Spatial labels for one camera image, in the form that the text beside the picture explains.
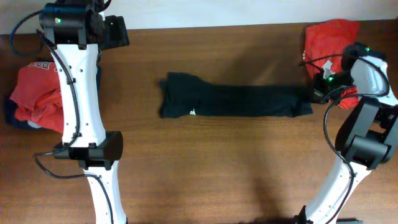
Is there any black t-shirt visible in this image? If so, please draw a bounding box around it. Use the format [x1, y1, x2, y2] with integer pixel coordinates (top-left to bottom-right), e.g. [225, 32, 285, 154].
[159, 72, 313, 118]

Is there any navy folded t-shirt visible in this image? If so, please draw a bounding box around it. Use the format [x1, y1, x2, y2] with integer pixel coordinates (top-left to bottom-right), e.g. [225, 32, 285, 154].
[3, 57, 103, 130]

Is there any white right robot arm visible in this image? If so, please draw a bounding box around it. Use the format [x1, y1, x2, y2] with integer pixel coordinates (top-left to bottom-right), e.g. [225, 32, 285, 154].
[292, 43, 397, 224]

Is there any red RAM t-shirt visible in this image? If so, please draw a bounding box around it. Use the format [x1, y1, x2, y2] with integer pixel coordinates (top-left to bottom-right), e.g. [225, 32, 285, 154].
[303, 19, 359, 97]

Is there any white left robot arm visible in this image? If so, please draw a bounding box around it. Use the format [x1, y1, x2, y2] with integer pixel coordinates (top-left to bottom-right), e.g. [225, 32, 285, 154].
[39, 1, 129, 223]

